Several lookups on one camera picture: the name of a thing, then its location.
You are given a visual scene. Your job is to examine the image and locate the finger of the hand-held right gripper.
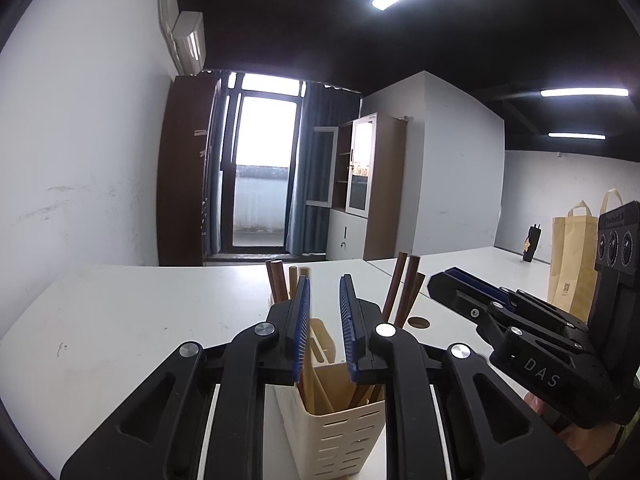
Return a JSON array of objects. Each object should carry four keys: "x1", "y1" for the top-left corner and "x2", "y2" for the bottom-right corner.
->
[
  {"x1": 427, "y1": 273, "x2": 589, "y2": 349},
  {"x1": 444, "y1": 267, "x2": 589, "y2": 334}
]

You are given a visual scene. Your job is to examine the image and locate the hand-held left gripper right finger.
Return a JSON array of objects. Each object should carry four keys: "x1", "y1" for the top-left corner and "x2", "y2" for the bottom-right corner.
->
[{"x1": 338, "y1": 274, "x2": 590, "y2": 480}]

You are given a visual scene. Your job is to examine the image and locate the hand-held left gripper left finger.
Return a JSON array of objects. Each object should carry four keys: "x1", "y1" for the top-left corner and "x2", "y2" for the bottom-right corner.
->
[{"x1": 60, "y1": 275, "x2": 311, "y2": 480}]

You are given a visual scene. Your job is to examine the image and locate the dark brown chopstick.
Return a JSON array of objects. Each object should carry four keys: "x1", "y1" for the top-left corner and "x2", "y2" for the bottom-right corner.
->
[
  {"x1": 400, "y1": 272, "x2": 426, "y2": 322},
  {"x1": 395, "y1": 255, "x2": 421, "y2": 326},
  {"x1": 265, "y1": 260, "x2": 287, "y2": 307},
  {"x1": 382, "y1": 252, "x2": 409, "y2": 324}
]

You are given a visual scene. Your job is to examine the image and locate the cream slotted utensil holder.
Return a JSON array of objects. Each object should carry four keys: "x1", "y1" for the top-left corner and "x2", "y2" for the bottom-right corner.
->
[{"x1": 272, "y1": 317, "x2": 389, "y2": 480}]

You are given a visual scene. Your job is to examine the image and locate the person's right hand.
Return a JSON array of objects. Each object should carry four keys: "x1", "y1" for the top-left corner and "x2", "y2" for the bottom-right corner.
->
[{"x1": 525, "y1": 392, "x2": 624, "y2": 469}]

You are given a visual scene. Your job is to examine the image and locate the small black object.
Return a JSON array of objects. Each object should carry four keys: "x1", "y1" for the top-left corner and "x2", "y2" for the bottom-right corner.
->
[{"x1": 522, "y1": 225, "x2": 542, "y2": 263}]

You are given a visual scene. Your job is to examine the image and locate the brown paper bag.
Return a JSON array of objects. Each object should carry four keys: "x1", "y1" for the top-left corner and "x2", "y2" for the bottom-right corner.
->
[{"x1": 550, "y1": 189, "x2": 626, "y2": 323}]

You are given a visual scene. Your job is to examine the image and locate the glass door filing cabinet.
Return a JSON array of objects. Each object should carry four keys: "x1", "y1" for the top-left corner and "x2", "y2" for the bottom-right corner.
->
[{"x1": 305, "y1": 112, "x2": 407, "y2": 261}]

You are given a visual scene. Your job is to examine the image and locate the dark grey curtain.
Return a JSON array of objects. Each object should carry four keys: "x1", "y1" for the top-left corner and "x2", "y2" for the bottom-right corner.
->
[
  {"x1": 207, "y1": 76, "x2": 236, "y2": 256},
  {"x1": 286, "y1": 80, "x2": 362, "y2": 261}
]

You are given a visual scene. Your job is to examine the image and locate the glass balcony door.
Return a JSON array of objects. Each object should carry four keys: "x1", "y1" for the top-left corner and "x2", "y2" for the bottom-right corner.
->
[{"x1": 220, "y1": 72, "x2": 307, "y2": 256}]

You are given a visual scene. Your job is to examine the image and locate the brown wooden wardrobe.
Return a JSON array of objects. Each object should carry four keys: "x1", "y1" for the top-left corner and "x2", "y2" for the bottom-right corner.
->
[{"x1": 156, "y1": 74, "x2": 221, "y2": 267}]

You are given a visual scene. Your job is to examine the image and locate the white wall air conditioner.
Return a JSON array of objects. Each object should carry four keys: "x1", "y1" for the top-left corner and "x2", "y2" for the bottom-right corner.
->
[{"x1": 167, "y1": 10, "x2": 207, "y2": 75}]

